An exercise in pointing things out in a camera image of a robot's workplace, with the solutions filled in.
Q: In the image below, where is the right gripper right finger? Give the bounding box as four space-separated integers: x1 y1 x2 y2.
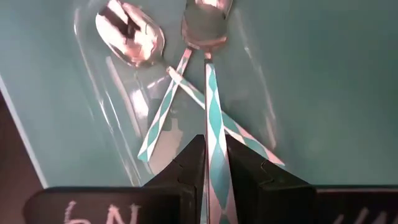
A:
226 135 398 224

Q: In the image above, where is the teal plastic bin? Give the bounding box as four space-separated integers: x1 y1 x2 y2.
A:
0 0 398 190

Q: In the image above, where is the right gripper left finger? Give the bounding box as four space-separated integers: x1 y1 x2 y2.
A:
23 134 206 224

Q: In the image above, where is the silver spoon checkered handle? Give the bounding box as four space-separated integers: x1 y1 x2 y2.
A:
95 0 286 167
181 9 239 224
137 0 234 162

